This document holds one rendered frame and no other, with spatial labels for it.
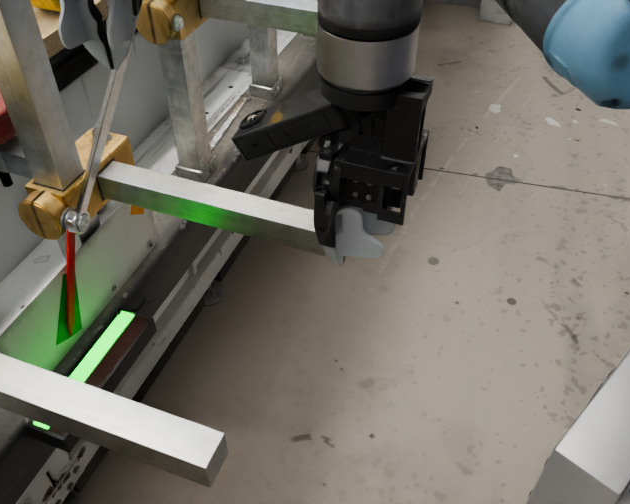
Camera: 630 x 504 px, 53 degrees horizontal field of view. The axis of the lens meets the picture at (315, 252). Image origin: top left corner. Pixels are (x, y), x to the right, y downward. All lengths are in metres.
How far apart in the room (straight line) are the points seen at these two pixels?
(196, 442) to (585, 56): 0.35
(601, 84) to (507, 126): 2.09
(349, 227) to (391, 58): 0.17
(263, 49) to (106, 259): 0.48
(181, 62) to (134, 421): 0.49
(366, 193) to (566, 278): 1.38
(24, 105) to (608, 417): 0.53
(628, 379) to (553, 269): 1.54
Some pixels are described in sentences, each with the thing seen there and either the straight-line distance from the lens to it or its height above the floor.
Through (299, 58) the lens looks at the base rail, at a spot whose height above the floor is 0.70.
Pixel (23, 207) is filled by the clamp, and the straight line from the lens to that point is 0.70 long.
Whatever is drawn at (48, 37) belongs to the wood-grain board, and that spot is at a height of 0.90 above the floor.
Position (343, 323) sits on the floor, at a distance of 1.65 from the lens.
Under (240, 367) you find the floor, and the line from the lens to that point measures 1.57.
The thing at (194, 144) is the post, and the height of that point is 0.77.
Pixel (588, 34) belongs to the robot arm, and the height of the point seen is 1.13.
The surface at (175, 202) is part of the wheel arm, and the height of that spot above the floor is 0.85.
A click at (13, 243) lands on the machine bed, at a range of 1.00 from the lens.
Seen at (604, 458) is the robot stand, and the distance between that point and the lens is 0.34.
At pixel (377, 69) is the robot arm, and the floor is 1.05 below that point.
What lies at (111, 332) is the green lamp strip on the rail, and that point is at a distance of 0.76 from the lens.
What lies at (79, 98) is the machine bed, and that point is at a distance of 1.04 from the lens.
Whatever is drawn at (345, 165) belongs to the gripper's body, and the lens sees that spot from 0.52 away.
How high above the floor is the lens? 1.27
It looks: 44 degrees down
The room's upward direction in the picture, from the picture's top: straight up
